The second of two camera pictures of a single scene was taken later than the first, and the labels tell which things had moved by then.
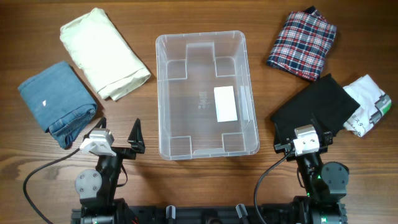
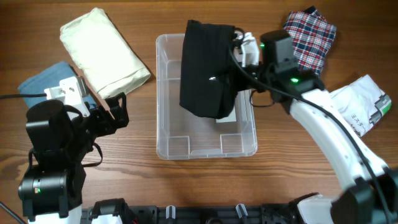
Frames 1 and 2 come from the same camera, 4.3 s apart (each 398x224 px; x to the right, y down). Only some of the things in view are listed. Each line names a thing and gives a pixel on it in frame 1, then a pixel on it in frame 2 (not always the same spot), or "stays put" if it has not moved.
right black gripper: (326, 139) to (238, 78)
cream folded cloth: (103, 55) stays put
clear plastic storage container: (205, 98) stays put
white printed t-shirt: (374, 104) stays put
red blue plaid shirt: (303, 43) stays put
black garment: (330, 103) to (208, 86)
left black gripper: (136, 140) to (109, 126)
